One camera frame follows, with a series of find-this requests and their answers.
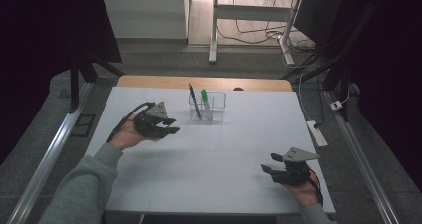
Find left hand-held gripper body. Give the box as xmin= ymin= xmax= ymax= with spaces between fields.
xmin=133 ymin=101 xmax=169 ymax=140

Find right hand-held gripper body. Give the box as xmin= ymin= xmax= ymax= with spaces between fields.
xmin=271 ymin=146 xmax=320 ymax=186

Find blue pen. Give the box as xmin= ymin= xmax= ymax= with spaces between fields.
xmin=188 ymin=83 xmax=203 ymax=120

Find green highlighter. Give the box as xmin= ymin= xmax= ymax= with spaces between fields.
xmin=200 ymin=89 xmax=214 ymax=121

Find clear acrylic pen holder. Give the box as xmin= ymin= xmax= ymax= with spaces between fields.
xmin=188 ymin=90 xmax=227 ymax=122

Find person's right hand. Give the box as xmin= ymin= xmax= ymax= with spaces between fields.
xmin=282 ymin=170 xmax=323 ymax=208

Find person's left hand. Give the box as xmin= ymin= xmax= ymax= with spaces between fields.
xmin=110 ymin=113 xmax=157 ymax=151

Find white power strip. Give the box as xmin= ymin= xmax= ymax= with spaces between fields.
xmin=306 ymin=119 xmax=329 ymax=148

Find black stand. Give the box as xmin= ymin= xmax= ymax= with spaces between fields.
xmin=282 ymin=4 xmax=376 ymax=122
xmin=68 ymin=56 xmax=125 ymax=113

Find white cabinet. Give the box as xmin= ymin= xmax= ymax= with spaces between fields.
xmin=100 ymin=0 xmax=192 ymax=40

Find black curtain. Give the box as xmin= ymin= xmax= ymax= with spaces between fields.
xmin=0 ymin=0 xmax=123 ymax=165
xmin=293 ymin=0 xmax=422 ymax=192

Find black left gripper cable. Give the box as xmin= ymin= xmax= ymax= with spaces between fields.
xmin=106 ymin=102 xmax=156 ymax=143

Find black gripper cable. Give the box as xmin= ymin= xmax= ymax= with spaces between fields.
xmin=106 ymin=102 xmax=156 ymax=143
xmin=307 ymin=168 xmax=324 ymax=205

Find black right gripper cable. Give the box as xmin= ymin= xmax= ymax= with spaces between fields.
xmin=307 ymin=168 xmax=324 ymax=205

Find black rectangular floor frame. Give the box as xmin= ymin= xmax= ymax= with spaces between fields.
xmin=71 ymin=113 xmax=97 ymax=138

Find white power strip cable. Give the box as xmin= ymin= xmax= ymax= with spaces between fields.
xmin=297 ymin=72 xmax=313 ymax=122

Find aluminium floor rail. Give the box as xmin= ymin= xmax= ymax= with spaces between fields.
xmin=6 ymin=81 xmax=94 ymax=224
xmin=324 ymin=90 xmax=401 ymax=224

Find black floor cable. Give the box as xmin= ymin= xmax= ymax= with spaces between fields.
xmin=217 ymin=18 xmax=290 ymax=45

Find white desk frame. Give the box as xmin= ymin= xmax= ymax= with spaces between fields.
xmin=208 ymin=0 xmax=342 ymax=66

